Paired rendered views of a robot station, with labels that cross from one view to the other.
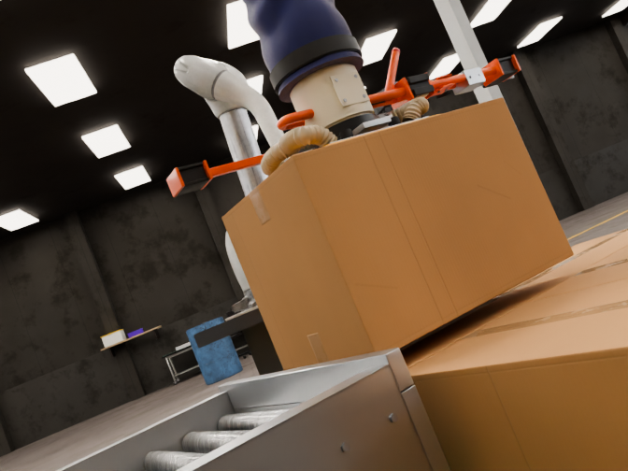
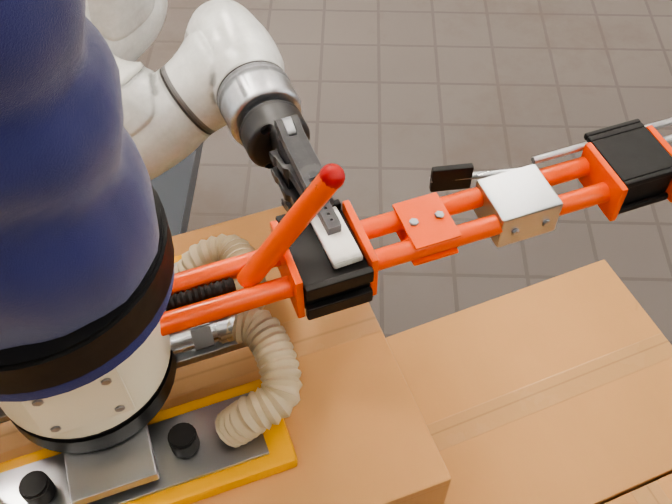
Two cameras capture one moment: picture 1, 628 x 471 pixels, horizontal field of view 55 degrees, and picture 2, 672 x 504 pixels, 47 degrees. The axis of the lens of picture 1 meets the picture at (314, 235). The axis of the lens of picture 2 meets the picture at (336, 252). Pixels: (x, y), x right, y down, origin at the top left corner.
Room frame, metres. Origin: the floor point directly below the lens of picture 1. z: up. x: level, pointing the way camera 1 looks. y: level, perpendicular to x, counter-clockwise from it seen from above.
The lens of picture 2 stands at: (1.09, -0.47, 1.73)
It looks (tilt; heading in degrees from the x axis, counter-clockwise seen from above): 52 degrees down; 11
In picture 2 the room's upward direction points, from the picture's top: straight up
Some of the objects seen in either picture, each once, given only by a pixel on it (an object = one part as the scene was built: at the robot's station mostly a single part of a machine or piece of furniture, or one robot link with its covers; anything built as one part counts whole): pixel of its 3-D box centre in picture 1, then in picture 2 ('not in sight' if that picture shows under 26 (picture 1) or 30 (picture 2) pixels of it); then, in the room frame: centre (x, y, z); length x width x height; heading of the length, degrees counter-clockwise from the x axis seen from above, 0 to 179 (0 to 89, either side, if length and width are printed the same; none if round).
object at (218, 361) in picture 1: (214, 349); not in sight; (9.79, 2.18, 0.47); 0.64 x 0.62 x 0.94; 100
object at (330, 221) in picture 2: not in sight; (325, 205); (1.58, -0.37, 1.15); 0.05 x 0.01 x 0.03; 33
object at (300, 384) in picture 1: (292, 385); not in sight; (1.21, 0.15, 0.58); 0.70 x 0.03 x 0.06; 34
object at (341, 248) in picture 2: not in sight; (335, 236); (1.56, -0.38, 1.14); 0.07 x 0.03 x 0.01; 33
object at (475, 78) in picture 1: (467, 80); (515, 205); (1.66, -0.56, 1.11); 0.07 x 0.07 x 0.04; 31
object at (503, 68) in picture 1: (499, 70); (631, 172); (1.72, -0.67, 1.12); 0.08 x 0.07 x 0.05; 121
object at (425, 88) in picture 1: (410, 92); (323, 258); (1.55, -0.37, 1.11); 0.10 x 0.08 x 0.06; 31
